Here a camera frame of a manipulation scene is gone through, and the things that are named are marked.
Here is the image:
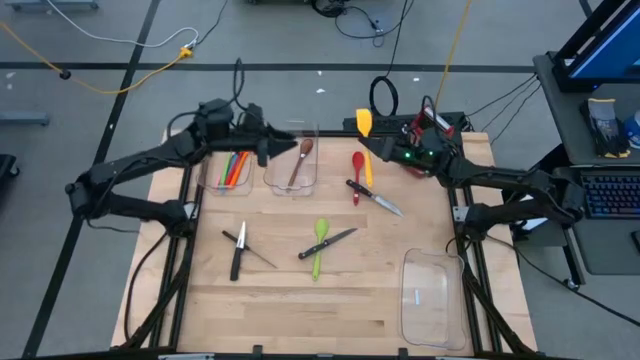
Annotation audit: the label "black power cables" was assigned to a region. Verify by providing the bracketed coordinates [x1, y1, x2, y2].
[463, 73, 543, 146]

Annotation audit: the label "red silicone spoon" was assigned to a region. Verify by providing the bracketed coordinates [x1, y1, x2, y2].
[350, 150, 367, 208]

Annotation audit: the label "orange silicone spatula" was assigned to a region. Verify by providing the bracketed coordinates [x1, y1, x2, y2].
[230, 150, 250, 188]

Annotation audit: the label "white paper sheet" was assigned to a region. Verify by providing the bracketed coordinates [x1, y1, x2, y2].
[512, 214, 556, 235]

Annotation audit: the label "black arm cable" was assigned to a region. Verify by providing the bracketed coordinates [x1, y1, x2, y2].
[122, 229, 174, 347]
[483, 233, 640, 327]

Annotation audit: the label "white wipes canister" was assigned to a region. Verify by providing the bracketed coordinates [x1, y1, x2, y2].
[623, 109, 640, 150]

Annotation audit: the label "black floor caster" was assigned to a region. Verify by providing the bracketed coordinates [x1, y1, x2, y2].
[0, 153, 21, 180]

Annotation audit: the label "grey floor foot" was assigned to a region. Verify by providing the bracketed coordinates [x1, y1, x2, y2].
[4, 0, 100, 12]
[0, 110, 51, 127]

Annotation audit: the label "yellow extension cable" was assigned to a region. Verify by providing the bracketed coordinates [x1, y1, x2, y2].
[0, 19, 195, 97]

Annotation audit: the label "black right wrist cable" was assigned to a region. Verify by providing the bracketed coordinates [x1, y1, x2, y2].
[418, 93, 439, 117]

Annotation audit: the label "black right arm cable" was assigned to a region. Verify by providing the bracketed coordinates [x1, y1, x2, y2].
[483, 233, 640, 327]

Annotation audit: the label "yellow silicone spatula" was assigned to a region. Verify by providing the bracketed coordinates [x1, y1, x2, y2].
[355, 107, 375, 190]

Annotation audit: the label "brown wooden spoon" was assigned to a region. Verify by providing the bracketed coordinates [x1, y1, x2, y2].
[285, 137, 316, 194]

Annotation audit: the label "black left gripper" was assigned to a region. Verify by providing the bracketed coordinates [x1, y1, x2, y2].
[227, 102, 299, 169]

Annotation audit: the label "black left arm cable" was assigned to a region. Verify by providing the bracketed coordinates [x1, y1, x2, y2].
[122, 229, 174, 347]

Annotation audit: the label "coiled black cable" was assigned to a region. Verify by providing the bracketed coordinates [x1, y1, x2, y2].
[368, 0, 417, 118]

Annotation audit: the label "computer monitor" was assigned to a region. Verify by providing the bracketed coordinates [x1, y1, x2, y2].
[551, 0, 640, 95]

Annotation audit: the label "thin black serrated knife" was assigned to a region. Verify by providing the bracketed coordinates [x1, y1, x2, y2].
[220, 229, 279, 270]

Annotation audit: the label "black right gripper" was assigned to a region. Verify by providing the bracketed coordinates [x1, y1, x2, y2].
[358, 133, 454, 176]

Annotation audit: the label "green silicone spoon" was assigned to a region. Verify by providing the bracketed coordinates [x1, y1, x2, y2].
[310, 216, 332, 283]

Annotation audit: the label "grey work gloves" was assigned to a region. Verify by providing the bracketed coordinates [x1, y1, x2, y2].
[578, 96, 632, 160]

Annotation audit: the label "black tangled cable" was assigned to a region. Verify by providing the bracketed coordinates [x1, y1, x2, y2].
[310, 0, 386, 49]

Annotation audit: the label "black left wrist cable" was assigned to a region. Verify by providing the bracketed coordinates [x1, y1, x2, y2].
[166, 56, 249, 140]

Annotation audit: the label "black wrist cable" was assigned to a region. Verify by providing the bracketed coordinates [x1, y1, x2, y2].
[166, 56, 249, 140]
[418, 93, 439, 117]

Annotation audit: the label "green silicone spatula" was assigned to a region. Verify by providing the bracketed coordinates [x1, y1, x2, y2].
[221, 151, 235, 189]

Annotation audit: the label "black keyboard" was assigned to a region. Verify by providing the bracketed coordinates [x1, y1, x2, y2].
[578, 171, 640, 220]

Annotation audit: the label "dark grey desk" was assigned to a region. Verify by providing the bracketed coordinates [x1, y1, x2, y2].
[531, 51, 640, 277]

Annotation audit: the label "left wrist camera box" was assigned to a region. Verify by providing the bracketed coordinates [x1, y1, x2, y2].
[195, 97, 236, 144]

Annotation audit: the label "yellow hanging cable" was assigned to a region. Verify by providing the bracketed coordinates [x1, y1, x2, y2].
[432, 0, 475, 112]

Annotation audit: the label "clear plastic bin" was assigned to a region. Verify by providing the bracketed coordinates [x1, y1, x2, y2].
[262, 124, 321, 198]
[196, 147, 257, 198]
[398, 246, 469, 352]

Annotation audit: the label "red-handled steel box grater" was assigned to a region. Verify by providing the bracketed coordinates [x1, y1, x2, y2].
[402, 105, 457, 179]

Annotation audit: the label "red silicone spatula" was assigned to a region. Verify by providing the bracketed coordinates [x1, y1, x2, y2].
[225, 151, 243, 188]

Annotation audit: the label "white floor cable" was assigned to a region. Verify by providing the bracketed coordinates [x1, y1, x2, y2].
[44, 0, 201, 50]

